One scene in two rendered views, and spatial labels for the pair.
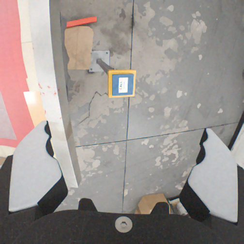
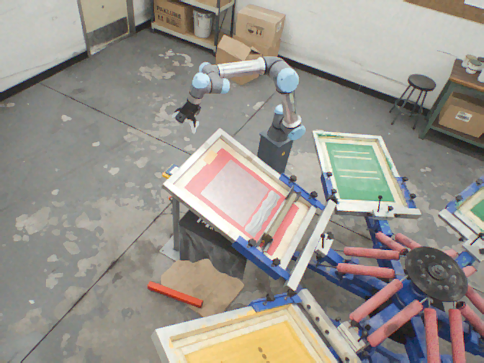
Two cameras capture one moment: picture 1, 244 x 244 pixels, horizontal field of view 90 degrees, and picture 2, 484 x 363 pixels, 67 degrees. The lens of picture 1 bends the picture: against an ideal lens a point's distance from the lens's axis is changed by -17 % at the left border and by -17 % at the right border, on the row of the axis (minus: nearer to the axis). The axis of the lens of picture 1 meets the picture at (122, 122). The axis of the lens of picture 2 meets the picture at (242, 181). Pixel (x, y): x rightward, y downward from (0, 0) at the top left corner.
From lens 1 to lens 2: 193 cm
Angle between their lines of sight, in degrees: 11
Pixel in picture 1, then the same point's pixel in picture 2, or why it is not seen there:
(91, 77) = not seen: hidden behind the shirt
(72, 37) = (185, 284)
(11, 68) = (207, 172)
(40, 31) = (188, 163)
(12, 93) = (214, 168)
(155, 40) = (101, 235)
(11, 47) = (201, 175)
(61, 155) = (212, 140)
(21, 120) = (220, 160)
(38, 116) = (211, 156)
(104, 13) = (135, 288)
